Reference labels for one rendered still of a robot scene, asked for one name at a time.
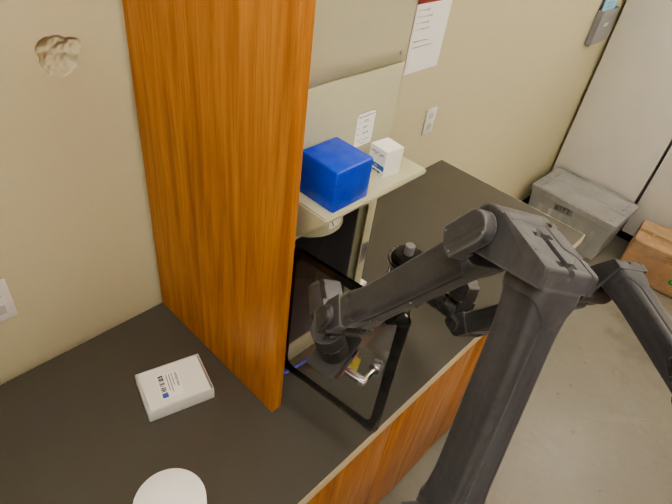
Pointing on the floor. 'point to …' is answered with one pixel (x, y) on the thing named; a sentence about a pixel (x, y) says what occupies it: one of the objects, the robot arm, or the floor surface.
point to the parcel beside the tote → (653, 254)
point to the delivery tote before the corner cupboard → (582, 208)
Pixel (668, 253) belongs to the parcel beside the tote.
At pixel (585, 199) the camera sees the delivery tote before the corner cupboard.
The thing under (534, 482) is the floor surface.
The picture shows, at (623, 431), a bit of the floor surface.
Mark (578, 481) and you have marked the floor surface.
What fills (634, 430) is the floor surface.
